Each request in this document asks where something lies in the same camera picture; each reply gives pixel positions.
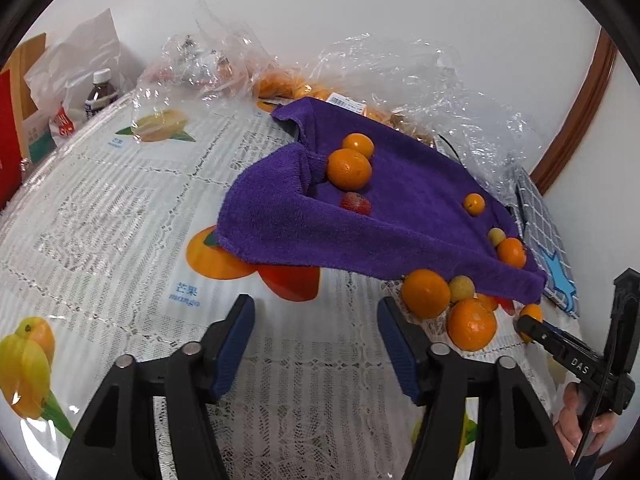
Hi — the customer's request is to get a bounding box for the large crumpled clear plastic bag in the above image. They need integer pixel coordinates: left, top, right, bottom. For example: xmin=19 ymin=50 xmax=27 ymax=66
xmin=252 ymin=32 xmax=544 ymax=197

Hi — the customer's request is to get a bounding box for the fruit print lace tablecloth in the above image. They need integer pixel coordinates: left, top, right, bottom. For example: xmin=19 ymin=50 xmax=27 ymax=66
xmin=0 ymin=85 xmax=587 ymax=480

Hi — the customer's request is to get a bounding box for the white plastic bag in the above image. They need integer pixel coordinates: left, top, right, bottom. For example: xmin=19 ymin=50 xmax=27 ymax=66
xmin=25 ymin=8 xmax=132 ymax=126

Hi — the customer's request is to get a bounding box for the small red fruit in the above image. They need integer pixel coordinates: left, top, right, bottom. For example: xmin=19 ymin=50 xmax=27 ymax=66
xmin=340 ymin=192 xmax=373 ymax=216

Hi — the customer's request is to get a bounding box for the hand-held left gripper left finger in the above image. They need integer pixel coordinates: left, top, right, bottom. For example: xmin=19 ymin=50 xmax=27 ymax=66
xmin=55 ymin=294 xmax=256 ymax=480

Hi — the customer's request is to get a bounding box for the small clear plastic bag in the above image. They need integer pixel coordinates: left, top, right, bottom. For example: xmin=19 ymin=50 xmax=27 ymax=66
xmin=131 ymin=2 xmax=281 ymax=137

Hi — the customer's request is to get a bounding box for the person's right hand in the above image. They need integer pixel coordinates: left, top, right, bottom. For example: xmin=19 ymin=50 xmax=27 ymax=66
xmin=555 ymin=382 xmax=620 ymax=466

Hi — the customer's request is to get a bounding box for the purple towel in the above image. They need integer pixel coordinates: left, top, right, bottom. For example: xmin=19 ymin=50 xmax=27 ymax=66
xmin=216 ymin=97 xmax=549 ymax=306

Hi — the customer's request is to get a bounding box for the medium orange mandarin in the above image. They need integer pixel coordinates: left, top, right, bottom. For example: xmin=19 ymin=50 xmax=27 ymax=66
xmin=518 ymin=304 xmax=544 ymax=344
xmin=496 ymin=237 xmax=527 ymax=269

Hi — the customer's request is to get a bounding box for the brown wooden door frame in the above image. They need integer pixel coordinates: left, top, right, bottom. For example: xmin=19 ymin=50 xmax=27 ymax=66
xmin=530 ymin=29 xmax=619 ymax=197

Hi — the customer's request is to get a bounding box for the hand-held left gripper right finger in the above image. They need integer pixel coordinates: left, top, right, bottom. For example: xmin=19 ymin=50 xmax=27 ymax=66
xmin=377 ymin=297 xmax=576 ymax=480

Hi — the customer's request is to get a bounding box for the white and green carton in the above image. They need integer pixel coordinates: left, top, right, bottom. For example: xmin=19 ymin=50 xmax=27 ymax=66
xmin=22 ymin=110 xmax=59 ymax=164

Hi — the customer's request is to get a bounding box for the heap of bagged oranges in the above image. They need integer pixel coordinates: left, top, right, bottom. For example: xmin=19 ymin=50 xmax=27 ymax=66
xmin=252 ymin=72 xmax=436 ymax=142

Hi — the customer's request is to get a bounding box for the dark bottle white cap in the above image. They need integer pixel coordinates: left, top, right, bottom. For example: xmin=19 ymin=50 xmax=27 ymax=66
xmin=84 ymin=70 xmax=120 ymax=122

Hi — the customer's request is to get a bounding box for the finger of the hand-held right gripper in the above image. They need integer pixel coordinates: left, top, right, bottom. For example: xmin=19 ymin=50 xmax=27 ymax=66
xmin=516 ymin=311 xmax=610 ymax=392

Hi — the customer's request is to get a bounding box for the large orange mandarin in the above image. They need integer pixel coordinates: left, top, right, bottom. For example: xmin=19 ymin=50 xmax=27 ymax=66
xmin=342 ymin=132 xmax=375 ymax=159
xmin=446 ymin=298 xmax=498 ymax=352
xmin=326 ymin=148 xmax=373 ymax=192
xmin=401 ymin=269 xmax=452 ymax=319

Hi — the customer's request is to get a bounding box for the red paper bag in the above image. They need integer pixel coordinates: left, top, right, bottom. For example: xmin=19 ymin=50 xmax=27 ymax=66
xmin=0 ymin=72 xmax=27 ymax=211

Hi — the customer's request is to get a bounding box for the red and white packet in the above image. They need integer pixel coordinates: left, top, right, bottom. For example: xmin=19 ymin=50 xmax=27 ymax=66
xmin=50 ymin=102 xmax=76 ymax=139

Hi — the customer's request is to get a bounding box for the grey checked pad blue star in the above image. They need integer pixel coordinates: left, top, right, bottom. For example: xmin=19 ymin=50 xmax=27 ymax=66
xmin=510 ymin=165 xmax=581 ymax=319

